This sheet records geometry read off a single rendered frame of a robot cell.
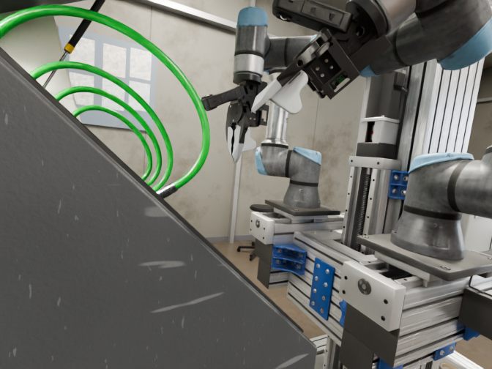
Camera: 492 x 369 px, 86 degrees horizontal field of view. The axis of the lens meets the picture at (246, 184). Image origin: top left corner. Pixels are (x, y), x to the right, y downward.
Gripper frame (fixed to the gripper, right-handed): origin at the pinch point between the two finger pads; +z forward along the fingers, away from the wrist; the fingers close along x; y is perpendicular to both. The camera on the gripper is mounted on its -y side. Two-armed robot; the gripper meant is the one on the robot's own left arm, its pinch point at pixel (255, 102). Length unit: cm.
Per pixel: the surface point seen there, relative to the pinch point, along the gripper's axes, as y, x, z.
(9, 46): -52, 26, 39
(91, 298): 2.5, -28.8, 18.7
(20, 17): -31.9, -2.5, 18.0
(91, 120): -98, 223, 148
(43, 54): -47, 29, 36
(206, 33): -96, 304, 5
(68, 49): -43, 30, 30
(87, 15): -26.5, -0.3, 10.9
